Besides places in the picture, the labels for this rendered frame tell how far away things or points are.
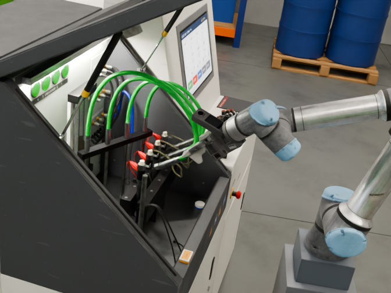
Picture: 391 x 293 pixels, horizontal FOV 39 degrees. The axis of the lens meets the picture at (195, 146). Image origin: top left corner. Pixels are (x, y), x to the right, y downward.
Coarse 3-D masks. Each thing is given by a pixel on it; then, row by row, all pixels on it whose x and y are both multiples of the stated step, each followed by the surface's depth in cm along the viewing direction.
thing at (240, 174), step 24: (120, 0) 199; (144, 24) 200; (144, 48) 204; (168, 48) 204; (168, 72) 206; (216, 72) 272; (216, 96) 273; (240, 168) 244; (216, 264) 243; (216, 288) 269
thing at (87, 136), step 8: (120, 72) 171; (128, 72) 170; (136, 72) 169; (104, 80) 174; (152, 80) 169; (160, 80) 169; (168, 88) 169; (96, 96) 177; (176, 96) 169; (184, 104) 169; (88, 112) 180; (88, 120) 182; (88, 128) 183; (88, 136) 185
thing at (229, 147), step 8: (224, 128) 161; (208, 136) 165; (216, 136) 165; (224, 136) 164; (208, 144) 166; (216, 144) 165; (224, 144) 166; (232, 144) 164; (240, 144) 162; (216, 152) 167; (224, 152) 166; (216, 160) 168
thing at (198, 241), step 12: (216, 180) 211; (228, 180) 212; (216, 192) 203; (216, 204) 196; (204, 216) 188; (204, 228) 182; (192, 240) 176; (204, 240) 184; (180, 252) 170; (204, 252) 192; (180, 264) 165; (192, 264) 170; (192, 276) 176
